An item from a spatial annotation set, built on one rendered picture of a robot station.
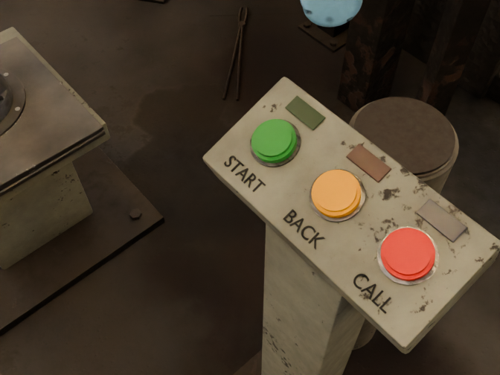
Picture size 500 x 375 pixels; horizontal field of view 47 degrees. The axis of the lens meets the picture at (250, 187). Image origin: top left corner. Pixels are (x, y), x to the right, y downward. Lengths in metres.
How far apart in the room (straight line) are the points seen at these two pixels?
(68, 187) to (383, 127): 0.65
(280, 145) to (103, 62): 1.06
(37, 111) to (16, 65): 0.12
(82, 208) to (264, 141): 0.71
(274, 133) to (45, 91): 0.58
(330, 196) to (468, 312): 0.71
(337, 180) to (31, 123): 0.60
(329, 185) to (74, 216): 0.77
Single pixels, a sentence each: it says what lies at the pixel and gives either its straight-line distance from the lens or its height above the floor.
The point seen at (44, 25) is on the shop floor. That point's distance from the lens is 1.67.
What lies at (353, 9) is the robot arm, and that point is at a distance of 0.73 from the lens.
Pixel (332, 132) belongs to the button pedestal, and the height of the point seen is 0.61.
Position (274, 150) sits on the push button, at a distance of 0.49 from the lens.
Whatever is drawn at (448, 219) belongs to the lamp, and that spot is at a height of 0.62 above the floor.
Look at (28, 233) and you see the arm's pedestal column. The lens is 1.14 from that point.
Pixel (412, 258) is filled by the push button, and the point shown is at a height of 0.61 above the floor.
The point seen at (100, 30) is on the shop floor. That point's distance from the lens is 1.61.
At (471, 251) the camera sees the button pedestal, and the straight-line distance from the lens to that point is 0.46.
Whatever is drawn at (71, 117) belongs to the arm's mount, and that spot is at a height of 0.32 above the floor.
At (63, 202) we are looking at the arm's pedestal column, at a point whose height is 0.11.
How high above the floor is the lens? 0.99
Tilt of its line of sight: 55 degrees down
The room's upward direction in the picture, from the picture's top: 1 degrees counter-clockwise
